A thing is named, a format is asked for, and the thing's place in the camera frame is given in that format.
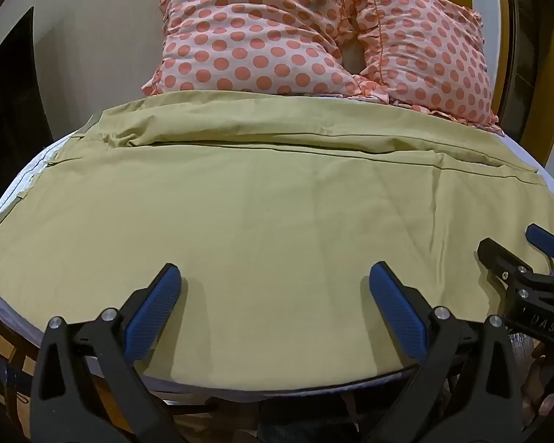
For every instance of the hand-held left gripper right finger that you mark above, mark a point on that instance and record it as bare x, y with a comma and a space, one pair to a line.
397, 314

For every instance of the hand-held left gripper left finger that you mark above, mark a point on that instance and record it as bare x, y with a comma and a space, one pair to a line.
153, 307

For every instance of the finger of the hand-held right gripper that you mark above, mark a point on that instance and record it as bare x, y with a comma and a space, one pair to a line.
501, 256
545, 241

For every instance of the olive green bed sheet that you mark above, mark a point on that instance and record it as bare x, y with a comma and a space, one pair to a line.
267, 221

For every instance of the bed with white sheet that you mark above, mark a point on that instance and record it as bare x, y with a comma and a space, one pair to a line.
9, 194

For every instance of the pink polka dot pillow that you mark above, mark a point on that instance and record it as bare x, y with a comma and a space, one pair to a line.
249, 32
424, 50

